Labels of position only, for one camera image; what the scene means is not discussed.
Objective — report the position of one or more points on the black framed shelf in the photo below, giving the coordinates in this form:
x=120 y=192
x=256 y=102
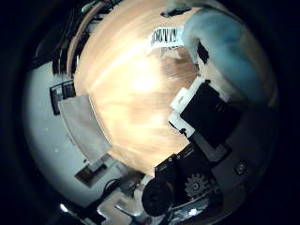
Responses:
x=62 y=95

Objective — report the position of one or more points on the light blue cloth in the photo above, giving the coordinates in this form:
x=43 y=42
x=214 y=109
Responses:
x=225 y=53

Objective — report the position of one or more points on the white barcode label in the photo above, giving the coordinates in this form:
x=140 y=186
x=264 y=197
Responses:
x=166 y=37

